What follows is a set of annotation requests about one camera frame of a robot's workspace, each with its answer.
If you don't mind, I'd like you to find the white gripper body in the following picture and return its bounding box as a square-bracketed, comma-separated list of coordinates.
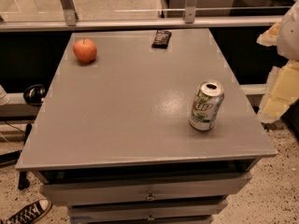
[277, 0, 299, 61]

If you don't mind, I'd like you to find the metal railing frame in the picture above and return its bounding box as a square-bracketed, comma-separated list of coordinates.
[0, 0, 297, 32]

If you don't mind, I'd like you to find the black snack bar packet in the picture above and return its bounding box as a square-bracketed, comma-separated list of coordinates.
[151, 30, 172, 49]

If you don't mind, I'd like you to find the black round object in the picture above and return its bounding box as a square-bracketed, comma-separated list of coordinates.
[23, 84, 46, 106]

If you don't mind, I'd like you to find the black stand leg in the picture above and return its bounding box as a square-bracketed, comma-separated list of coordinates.
[0, 122, 34, 191]

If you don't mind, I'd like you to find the grey upper drawer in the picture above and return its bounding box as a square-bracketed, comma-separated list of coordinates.
[41, 172, 251, 206]

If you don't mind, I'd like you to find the grey lower drawer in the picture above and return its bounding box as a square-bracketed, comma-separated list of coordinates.
[68, 200, 227, 224]

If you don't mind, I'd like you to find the green 7up soda can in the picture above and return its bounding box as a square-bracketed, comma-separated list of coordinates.
[189, 79, 224, 131]

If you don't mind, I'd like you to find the black and white sneaker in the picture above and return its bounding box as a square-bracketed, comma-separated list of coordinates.
[0, 199, 52, 224]

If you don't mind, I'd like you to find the red apple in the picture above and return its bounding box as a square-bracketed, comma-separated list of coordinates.
[73, 38, 97, 63]

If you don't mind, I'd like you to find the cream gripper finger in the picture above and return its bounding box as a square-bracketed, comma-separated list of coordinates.
[257, 61, 299, 123]
[257, 21, 281, 47]

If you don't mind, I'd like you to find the grey drawer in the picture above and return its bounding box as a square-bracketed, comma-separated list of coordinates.
[41, 172, 251, 206]
[68, 200, 227, 224]

